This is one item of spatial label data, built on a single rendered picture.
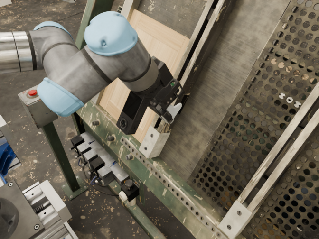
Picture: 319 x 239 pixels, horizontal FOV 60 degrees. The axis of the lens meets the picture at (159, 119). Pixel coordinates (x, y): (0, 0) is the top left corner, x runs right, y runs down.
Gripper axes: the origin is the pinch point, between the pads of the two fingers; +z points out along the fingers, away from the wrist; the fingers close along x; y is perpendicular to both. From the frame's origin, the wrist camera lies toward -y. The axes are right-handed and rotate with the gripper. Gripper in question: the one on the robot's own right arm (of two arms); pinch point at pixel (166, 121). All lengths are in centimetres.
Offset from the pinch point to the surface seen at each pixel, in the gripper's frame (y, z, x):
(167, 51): 24.1, 22.2, 33.3
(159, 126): -0.6, 30.1, 17.9
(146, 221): -47, 104, 22
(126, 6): 30, 16, 62
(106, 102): -8, 41, 55
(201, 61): 26.6, 18.9, 15.9
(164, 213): -39, 128, 25
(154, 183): -19.4, 43.4, 9.6
